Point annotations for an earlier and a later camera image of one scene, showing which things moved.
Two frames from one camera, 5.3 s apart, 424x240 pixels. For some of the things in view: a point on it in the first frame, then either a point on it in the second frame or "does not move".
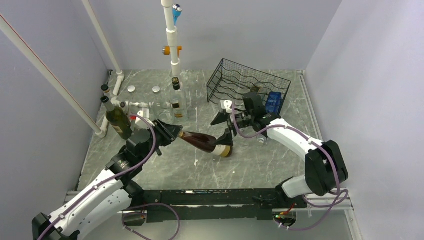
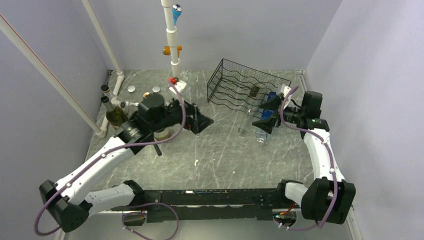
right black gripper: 226,138 -> 267,125
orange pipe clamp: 166,50 does not move
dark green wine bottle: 119,119 does not move
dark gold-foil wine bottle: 206,143 -> 154,101
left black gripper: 165,130 -> 198,120
